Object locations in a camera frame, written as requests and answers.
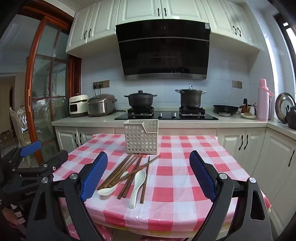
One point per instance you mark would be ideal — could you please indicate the dark sauce bottle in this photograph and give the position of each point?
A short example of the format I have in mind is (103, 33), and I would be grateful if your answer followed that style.
(245, 105)

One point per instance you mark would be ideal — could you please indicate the black glass gas cooktop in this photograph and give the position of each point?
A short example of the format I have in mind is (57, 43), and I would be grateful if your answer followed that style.
(166, 115)

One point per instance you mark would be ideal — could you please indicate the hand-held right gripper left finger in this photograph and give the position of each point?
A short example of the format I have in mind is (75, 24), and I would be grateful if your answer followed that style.
(94, 176)

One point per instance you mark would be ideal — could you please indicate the tall dark steel stockpot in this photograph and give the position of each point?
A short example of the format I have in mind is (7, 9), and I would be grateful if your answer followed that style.
(190, 98)

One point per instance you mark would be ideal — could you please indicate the white kitchen cabinets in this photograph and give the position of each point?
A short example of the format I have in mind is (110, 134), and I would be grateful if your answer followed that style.
(97, 23)
(242, 143)

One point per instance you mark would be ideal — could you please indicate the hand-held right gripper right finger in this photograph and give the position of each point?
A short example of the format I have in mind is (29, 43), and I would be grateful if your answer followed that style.
(203, 176)

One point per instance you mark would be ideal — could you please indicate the black frying pan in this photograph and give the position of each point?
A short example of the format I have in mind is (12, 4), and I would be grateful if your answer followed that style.
(225, 109)

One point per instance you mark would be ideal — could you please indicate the wooden framed glass door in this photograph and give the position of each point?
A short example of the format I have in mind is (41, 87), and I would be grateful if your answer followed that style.
(49, 92)

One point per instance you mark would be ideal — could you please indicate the black glass range hood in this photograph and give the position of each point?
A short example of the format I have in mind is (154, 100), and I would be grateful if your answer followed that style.
(161, 51)

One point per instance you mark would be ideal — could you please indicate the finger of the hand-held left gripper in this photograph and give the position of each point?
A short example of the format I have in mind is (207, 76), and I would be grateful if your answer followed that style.
(59, 158)
(31, 148)

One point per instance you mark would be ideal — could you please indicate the small white cup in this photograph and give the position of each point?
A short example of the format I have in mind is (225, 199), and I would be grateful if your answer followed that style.
(252, 111)

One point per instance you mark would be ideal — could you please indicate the gold single wall socket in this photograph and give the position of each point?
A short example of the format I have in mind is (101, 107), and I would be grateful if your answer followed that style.
(237, 84)

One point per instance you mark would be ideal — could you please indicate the bunch of wooden chopsticks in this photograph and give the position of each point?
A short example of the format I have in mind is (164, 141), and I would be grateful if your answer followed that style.
(120, 170)

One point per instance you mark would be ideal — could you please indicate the large white ceramic spoon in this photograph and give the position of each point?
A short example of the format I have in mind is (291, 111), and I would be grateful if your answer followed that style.
(136, 185)

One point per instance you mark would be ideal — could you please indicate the silver rice cooker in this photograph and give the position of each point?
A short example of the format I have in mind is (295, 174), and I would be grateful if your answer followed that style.
(100, 105)

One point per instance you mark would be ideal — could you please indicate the ornate upholstered chair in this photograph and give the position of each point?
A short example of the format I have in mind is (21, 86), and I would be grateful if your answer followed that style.
(22, 122)

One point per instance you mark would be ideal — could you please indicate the small white electric cooker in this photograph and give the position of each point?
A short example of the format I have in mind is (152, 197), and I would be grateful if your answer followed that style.
(77, 106)

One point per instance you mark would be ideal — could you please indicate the white upper kitchen cabinets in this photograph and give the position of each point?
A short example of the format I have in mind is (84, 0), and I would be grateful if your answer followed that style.
(97, 23)

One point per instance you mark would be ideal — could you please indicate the pink thermos flask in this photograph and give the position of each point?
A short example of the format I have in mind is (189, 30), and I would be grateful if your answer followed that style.
(263, 104)

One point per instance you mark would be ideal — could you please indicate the red white checked tablecloth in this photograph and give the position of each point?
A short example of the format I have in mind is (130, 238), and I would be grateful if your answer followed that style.
(185, 162)

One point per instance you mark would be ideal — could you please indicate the small white ceramic spoon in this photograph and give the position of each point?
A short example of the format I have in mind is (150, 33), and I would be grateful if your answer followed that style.
(106, 191)

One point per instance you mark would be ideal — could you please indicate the black kettle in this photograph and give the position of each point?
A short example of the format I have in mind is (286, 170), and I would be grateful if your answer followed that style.
(291, 118)

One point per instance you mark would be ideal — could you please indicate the white lower kitchen cabinets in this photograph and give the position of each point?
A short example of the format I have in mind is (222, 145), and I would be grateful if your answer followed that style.
(242, 143)

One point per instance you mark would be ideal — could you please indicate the round glass pot lid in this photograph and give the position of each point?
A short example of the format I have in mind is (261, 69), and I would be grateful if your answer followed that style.
(281, 102)

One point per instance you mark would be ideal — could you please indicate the white perforated plastic utensil basket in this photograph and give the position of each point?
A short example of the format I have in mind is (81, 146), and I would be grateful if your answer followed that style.
(141, 139)

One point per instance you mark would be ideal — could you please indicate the gold triple wall socket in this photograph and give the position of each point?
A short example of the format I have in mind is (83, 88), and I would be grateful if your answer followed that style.
(105, 83)

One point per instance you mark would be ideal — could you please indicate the dark framed window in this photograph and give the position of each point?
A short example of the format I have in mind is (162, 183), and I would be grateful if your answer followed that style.
(290, 46)

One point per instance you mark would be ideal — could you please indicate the black casserole pot with lid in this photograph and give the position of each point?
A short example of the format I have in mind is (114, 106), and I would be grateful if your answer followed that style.
(140, 99)

